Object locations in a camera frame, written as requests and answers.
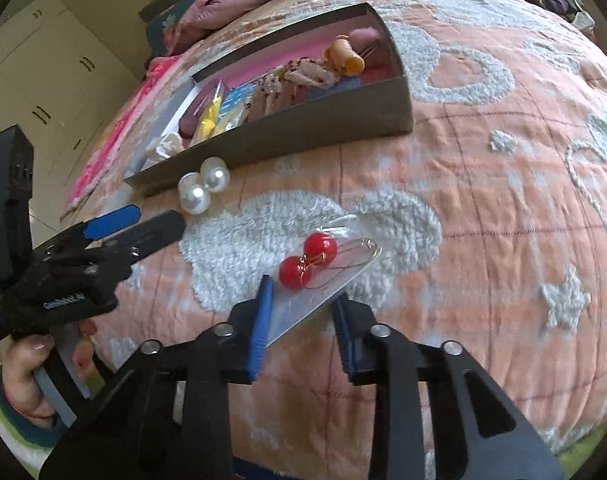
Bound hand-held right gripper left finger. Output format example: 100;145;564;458
38;275;277;480

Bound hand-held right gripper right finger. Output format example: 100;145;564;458
331;295;567;480

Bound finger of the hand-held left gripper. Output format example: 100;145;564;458
98;210;187;263
48;205;142;261

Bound white pearl earrings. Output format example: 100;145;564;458
178;156;229;216

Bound red ball earrings packet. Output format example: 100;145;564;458
261;215;384;348

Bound grey cardboard box pink lining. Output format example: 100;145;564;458
122;2;415;198

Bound white hair clip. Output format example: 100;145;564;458
246;57;343;118

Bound person's left forearm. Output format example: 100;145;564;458
0;365;72;478

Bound person's left hand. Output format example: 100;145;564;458
1;317;107;428

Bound white scrunchie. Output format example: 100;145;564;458
144;132;187;163

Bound pink cartoon blanket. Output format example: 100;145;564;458
64;57;194;213

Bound yellow hair clip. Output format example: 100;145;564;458
191;80;224;143

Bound cream wardrobe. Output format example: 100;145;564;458
0;0;144;241

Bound blue card packet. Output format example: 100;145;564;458
218;82;257;128

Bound peach cloud pattern blanket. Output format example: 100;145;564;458
58;0;607;466

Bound pink and teal quilt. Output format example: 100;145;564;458
146;0;314;58

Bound green cloth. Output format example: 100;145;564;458
556;430;607;471

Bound orange hair claw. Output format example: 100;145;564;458
323;35;367;73

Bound purple cloth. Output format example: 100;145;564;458
531;0;597;28

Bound dark red bow hair tie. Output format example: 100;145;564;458
178;92;209;140

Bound pink pompom hair tie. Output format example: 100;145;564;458
346;25;384;68

